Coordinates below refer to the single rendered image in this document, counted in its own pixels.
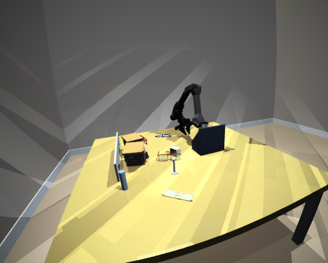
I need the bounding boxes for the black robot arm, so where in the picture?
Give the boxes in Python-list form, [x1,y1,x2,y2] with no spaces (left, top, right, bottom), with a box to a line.
[170,83,209,129]

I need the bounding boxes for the brown glasses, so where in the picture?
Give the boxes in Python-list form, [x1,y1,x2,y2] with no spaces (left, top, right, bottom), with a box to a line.
[157,152,181,162]

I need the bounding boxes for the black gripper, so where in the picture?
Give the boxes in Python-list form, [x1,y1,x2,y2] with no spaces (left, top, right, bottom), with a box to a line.
[175,117,193,135]

